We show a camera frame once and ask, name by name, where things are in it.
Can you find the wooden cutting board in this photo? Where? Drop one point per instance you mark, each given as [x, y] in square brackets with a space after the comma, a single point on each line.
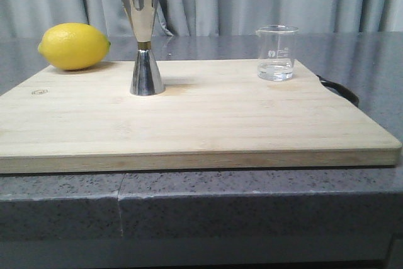
[212, 114]

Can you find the yellow lemon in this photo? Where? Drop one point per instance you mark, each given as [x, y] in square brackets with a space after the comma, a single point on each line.
[73, 46]

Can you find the black cutting board handle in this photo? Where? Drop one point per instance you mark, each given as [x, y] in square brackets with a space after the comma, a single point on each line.
[340, 90]

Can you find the steel double jigger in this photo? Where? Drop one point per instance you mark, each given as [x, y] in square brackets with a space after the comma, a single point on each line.
[146, 79]

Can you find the glass beaker with clear liquid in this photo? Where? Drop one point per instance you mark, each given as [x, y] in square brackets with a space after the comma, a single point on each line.
[276, 52]

